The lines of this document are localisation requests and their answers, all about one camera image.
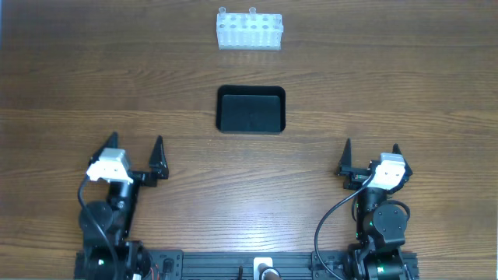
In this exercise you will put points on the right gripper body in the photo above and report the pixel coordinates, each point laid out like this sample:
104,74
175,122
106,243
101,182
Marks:
356,178

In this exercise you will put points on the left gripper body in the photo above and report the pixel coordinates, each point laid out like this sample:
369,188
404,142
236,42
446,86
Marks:
143,178

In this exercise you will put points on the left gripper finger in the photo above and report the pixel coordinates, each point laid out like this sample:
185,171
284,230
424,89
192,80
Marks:
111,143
158,163

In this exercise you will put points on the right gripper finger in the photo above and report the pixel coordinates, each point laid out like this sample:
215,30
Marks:
407,171
346,163

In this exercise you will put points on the clear test tube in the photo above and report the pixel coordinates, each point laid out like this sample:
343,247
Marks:
222,11
252,10
277,18

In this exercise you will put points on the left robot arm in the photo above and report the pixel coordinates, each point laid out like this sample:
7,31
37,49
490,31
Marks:
116,218

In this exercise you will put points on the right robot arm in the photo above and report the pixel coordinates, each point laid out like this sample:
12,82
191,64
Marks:
383,225

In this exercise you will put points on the black tray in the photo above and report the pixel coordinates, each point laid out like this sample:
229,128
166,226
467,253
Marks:
251,113

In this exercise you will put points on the white test tube rack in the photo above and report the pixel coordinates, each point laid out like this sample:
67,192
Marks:
249,39

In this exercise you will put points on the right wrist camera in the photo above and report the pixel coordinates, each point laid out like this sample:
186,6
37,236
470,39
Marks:
387,171

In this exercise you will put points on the mounting rail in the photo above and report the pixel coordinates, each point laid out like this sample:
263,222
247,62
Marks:
218,264

